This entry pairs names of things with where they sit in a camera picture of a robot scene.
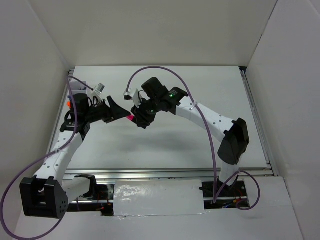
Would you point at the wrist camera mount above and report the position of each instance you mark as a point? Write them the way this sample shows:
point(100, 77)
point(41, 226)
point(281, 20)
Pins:
point(133, 95)
point(98, 92)

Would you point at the white pen holder container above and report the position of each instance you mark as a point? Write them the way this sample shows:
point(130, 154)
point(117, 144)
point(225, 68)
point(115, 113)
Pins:
point(76, 88)

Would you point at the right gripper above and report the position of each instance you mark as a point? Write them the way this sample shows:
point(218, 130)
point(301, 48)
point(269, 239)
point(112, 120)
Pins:
point(142, 119)

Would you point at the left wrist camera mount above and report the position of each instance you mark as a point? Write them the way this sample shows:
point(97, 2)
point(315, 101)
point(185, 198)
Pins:
point(98, 92)

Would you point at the white foil cover sheet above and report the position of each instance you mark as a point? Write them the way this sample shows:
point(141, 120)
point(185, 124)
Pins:
point(158, 198)

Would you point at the pink highlighter marker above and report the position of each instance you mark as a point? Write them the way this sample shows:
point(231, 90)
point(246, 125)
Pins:
point(130, 117)

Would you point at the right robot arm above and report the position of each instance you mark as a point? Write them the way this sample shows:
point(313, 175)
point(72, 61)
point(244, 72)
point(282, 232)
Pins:
point(232, 134)

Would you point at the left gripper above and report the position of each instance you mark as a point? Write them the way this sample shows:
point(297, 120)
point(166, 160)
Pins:
point(119, 112)

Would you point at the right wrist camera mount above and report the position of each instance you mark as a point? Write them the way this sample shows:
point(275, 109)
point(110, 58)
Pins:
point(133, 95)

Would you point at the aluminium front rail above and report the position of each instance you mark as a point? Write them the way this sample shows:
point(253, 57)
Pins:
point(141, 174)

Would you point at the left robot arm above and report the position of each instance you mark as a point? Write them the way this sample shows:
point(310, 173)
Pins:
point(45, 195)

